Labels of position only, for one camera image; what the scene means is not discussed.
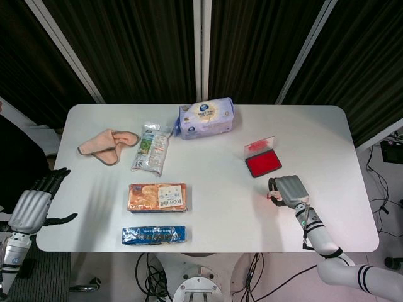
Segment black caster wheel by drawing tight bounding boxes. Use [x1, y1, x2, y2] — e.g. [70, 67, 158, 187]
[384, 256, 403, 271]

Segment black pleated curtain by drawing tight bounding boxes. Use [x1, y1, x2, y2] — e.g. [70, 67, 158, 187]
[43, 0, 202, 105]
[0, 0, 97, 130]
[209, 0, 328, 105]
[281, 0, 403, 147]

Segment grey ribbed floor mat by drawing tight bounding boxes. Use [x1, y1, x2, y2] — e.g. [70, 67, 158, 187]
[4, 238, 72, 302]

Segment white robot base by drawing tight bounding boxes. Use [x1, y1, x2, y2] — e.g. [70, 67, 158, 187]
[147, 251, 265, 302]

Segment chrome chair leg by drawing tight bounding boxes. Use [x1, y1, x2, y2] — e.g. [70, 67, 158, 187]
[69, 276, 102, 293]

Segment pink cloth grey trim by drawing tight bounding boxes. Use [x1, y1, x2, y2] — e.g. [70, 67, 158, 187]
[77, 128, 141, 167]

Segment grey cardboard box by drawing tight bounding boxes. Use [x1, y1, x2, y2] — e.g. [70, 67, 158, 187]
[30, 125, 63, 157]

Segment black cables under table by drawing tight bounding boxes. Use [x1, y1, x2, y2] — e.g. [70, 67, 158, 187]
[134, 252, 173, 302]

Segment black electronic box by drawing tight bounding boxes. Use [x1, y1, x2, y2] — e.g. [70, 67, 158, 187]
[380, 140, 403, 164]

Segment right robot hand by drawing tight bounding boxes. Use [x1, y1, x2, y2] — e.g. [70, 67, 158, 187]
[267, 175, 311, 209]

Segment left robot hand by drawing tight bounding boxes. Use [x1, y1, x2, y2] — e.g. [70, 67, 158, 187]
[8, 167, 79, 235]

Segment black floor cables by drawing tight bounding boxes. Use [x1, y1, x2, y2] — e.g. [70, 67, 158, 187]
[366, 146, 403, 235]

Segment white frame post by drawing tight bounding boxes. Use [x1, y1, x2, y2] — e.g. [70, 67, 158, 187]
[193, 0, 212, 105]
[25, 0, 105, 104]
[275, 0, 338, 105]
[355, 118, 403, 154]

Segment red ink pad case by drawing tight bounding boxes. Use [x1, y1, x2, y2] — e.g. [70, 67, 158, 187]
[244, 135, 282, 179]

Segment black phone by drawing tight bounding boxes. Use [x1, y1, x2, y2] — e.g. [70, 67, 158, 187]
[20, 257, 36, 278]

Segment blue Oreo cookie package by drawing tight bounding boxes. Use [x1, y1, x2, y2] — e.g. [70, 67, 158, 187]
[121, 225, 187, 246]

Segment white green snack bag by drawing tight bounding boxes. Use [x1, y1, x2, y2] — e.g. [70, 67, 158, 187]
[130, 121, 174, 176]

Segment orange cookie box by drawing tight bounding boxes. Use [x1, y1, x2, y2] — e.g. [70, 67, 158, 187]
[127, 182, 189, 215]

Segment lavender tissue pack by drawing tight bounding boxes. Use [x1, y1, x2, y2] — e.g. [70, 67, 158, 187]
[174, 96, 236, 141]

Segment person in black clothing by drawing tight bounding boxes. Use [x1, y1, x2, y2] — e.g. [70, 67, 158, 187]
[0, 115, 51, 218]

